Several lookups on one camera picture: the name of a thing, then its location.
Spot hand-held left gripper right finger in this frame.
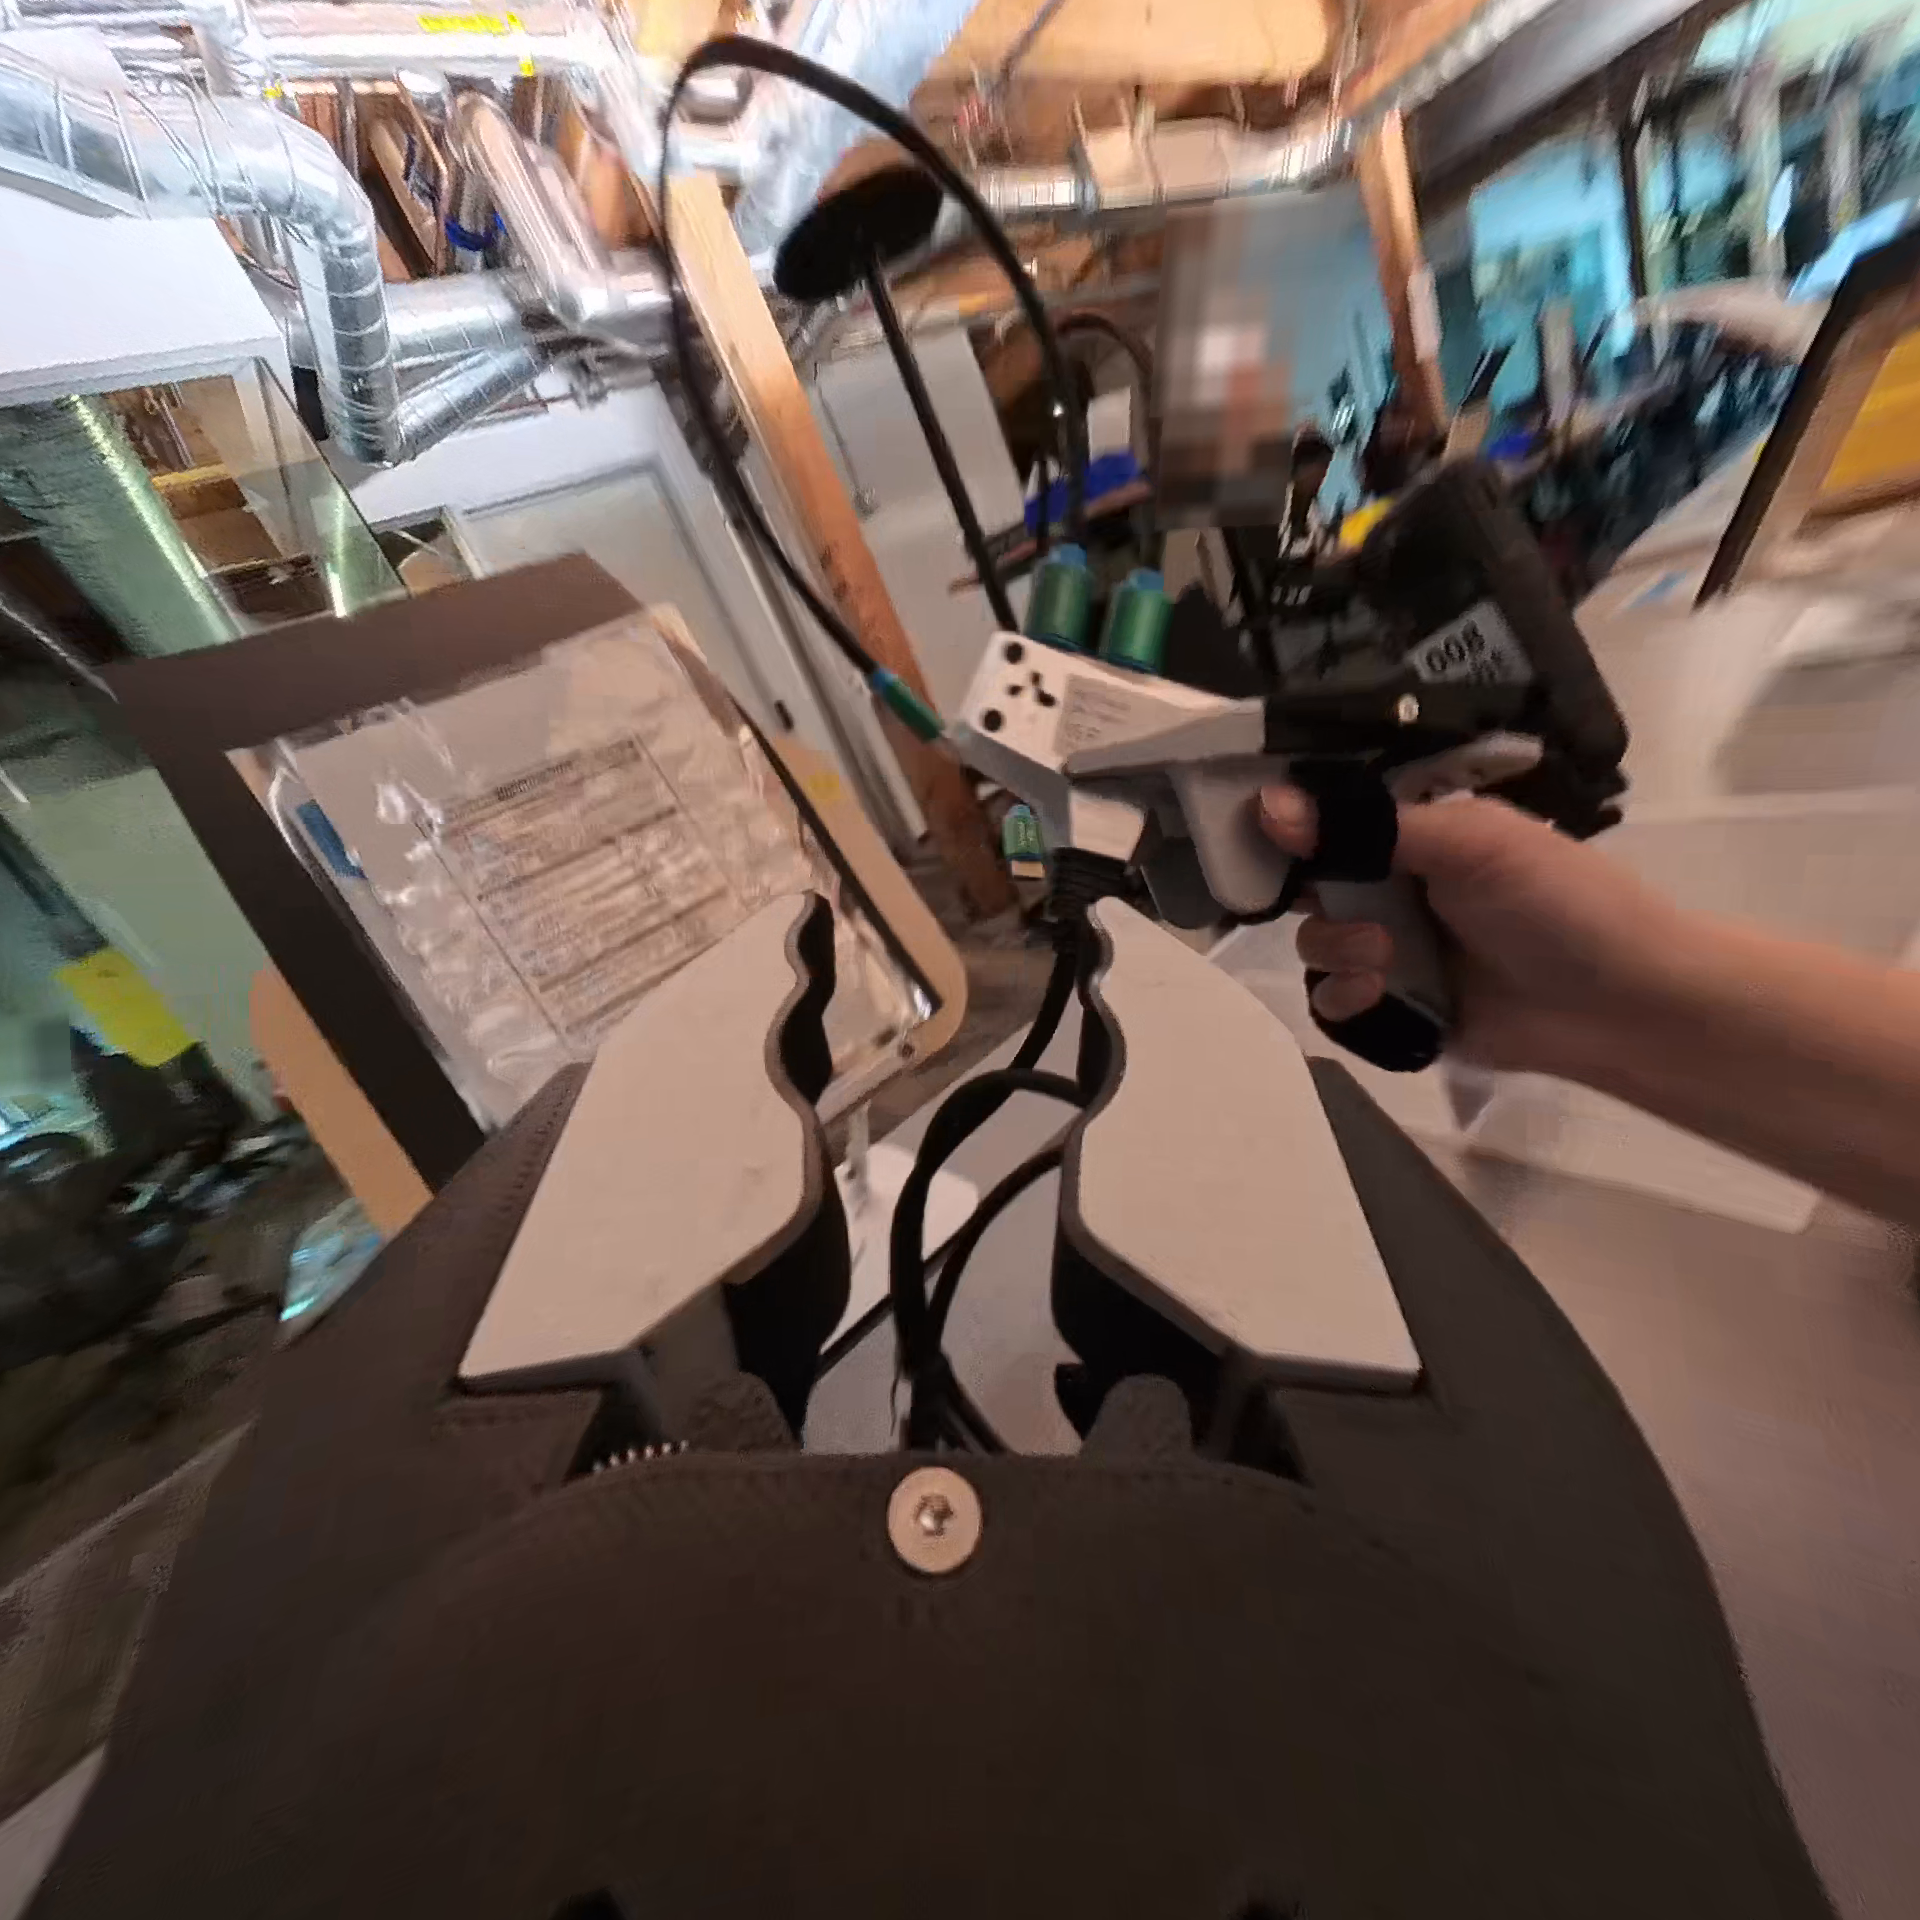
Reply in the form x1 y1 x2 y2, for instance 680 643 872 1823
1048 896 1423 1443

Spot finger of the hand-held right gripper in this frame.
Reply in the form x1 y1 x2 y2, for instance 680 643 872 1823
1065 699 1279 785
1069 785 1160 873

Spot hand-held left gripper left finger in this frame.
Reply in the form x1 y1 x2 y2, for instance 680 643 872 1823
457 892 854 1427

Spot black hdmi cable green plugs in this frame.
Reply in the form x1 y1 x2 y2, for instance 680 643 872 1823
660 36 1104 747
996 306 1185 887

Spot silver hdmi splitter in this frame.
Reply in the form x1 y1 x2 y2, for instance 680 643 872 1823
950 632 1185 887

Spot black splitter pigtail cable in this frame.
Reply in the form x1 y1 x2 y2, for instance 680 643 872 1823
885 883 1100 1444

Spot person's right hand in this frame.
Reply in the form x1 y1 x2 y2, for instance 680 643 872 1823
1257 785 1640 1085

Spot wooden beam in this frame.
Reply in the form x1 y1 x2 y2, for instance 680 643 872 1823
660 165 1021 924

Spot black disc on pole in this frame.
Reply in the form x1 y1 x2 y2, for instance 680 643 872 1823
772 165 1028 641

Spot wood edged display stand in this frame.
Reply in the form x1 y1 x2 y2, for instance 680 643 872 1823
105 556 1081 1450

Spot silver ventilation duct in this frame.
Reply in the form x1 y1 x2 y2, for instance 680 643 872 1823
0 29 677 467

